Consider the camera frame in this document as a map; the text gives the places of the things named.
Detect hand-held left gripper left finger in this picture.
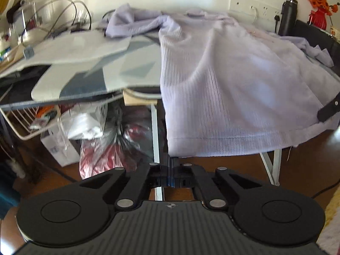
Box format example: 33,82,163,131
81,162,169,212

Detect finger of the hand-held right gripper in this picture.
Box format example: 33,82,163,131
317,92,340,123

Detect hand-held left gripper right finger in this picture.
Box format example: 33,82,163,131
171,163,260,211

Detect lilac fleece pajama top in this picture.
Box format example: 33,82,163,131
105,3,340,158

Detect red striped plastic bag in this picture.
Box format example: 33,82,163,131
79,106,156,180

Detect wooden board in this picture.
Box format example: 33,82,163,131
123,86,163,107

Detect white plastic bag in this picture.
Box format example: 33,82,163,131
61,103,108,140

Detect black bottle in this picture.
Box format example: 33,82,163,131
278,0,298,36

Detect black power plug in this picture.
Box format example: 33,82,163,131
273,14,282,34

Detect pale yellow rug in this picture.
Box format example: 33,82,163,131
316,188,340,253

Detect white table frame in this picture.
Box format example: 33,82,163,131
150,103,282,202

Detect white wall socket panel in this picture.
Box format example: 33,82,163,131
229,0,283,24

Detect white wire basket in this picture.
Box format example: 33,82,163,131
0,103,65,141

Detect tangled black cables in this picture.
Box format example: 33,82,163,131
21,0,93,45

